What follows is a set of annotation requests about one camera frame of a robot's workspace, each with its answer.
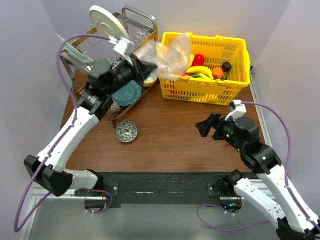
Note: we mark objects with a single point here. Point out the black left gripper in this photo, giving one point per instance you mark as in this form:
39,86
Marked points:
140,70

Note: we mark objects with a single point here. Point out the steel dish rack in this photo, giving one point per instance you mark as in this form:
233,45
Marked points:
141,28

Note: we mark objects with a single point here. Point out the teal scalloped plate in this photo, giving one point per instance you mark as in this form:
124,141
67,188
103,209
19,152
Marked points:
128,94

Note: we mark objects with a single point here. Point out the green chili pepper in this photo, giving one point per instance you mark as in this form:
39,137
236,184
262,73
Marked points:
225,77

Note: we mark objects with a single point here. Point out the red bell pepper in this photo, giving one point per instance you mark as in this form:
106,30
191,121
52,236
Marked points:
199,60

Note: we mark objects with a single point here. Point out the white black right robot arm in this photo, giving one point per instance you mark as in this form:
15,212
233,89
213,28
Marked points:
292,221

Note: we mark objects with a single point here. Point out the aluminium frame rail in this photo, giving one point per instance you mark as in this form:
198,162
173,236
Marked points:
37,194

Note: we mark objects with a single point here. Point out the orange fruit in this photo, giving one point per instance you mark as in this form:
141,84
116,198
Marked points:
218,73

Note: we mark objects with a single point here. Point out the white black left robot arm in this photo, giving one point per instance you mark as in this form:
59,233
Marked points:
48,168

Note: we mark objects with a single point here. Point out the white round plate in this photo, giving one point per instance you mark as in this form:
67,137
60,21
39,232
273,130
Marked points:
106,23

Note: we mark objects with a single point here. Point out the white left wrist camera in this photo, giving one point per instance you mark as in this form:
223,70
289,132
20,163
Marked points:
123,46

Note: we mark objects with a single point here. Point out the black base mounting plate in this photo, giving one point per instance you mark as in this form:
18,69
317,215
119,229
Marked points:
167,188

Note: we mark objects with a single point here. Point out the yellow banana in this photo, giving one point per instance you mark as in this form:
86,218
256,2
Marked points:
196,71

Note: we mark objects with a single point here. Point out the light green plate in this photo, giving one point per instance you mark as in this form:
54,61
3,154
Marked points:
73,55

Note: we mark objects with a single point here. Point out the black white floral bowl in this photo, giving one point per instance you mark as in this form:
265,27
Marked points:
126,131

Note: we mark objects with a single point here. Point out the brown patterned cup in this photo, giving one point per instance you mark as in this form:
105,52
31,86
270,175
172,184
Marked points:
115,107

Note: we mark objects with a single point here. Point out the dark purple plum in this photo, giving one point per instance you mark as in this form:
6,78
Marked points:
226,67

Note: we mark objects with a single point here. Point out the yellow plastic basket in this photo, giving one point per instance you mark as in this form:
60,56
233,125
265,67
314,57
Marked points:
216,50

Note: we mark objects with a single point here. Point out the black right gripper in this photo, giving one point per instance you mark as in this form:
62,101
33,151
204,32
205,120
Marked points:
204,127

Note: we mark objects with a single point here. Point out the clear zip top bag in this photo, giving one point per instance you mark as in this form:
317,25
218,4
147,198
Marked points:
172,60

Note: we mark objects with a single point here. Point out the teal patterned bowl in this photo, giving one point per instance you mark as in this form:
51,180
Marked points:
151,80

